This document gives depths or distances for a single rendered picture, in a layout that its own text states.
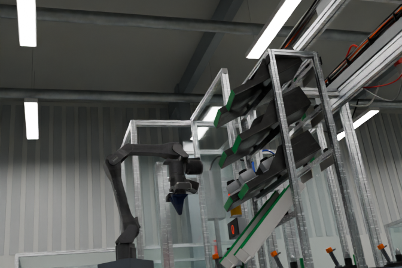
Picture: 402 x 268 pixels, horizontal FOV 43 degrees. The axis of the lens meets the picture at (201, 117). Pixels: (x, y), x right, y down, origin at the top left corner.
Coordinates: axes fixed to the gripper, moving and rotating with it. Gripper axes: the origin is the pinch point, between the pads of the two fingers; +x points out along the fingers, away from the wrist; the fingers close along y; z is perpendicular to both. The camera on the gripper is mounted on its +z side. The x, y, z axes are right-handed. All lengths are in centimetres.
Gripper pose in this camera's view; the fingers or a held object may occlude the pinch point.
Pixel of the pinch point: (179, 205)
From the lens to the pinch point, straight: 193.6
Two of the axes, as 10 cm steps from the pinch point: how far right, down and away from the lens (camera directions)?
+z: 9.6, 0.1, 2.9
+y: -2.7, 4.1, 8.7
